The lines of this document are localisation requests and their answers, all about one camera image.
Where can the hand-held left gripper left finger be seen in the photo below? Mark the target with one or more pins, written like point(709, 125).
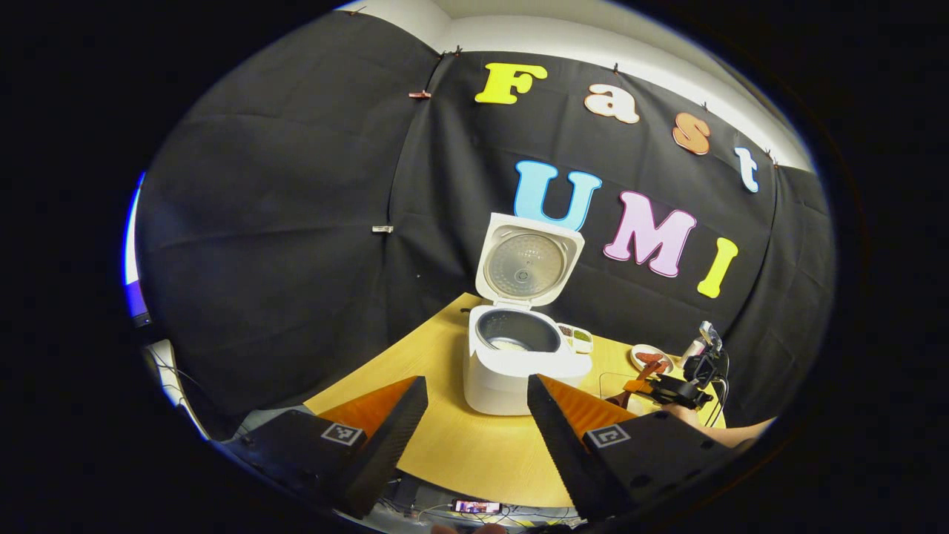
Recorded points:
point(385, 445)

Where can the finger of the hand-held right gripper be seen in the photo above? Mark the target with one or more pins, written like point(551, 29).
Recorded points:
point(639, 386)

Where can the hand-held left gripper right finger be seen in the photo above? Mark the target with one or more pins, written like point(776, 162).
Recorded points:
point(563, 445)

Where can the brown wooden spoon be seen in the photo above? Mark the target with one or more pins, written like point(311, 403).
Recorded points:
point(646, 368)

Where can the white rice cooker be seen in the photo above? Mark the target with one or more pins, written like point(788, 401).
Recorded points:
point(504, 386)

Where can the white rice heap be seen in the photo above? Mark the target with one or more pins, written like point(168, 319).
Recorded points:
point(508, 344)

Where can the white round plate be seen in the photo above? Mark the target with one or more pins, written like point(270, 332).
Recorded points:
point(639, 365)

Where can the clear plastic tray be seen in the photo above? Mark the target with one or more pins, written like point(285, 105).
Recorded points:
point(612, 382)

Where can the brown sausage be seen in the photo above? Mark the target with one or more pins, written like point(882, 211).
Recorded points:
point(646, 357)

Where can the white divided grain dish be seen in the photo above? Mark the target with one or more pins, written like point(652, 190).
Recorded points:
point(582, 337)

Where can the smartphone with lit screen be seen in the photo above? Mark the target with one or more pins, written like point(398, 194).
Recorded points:
point(476, 506)

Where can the black backdrop cloth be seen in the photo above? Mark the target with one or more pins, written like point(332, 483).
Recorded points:
point(296, 222)

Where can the lit display screen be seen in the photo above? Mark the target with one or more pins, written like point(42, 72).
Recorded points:
point(132, 282)

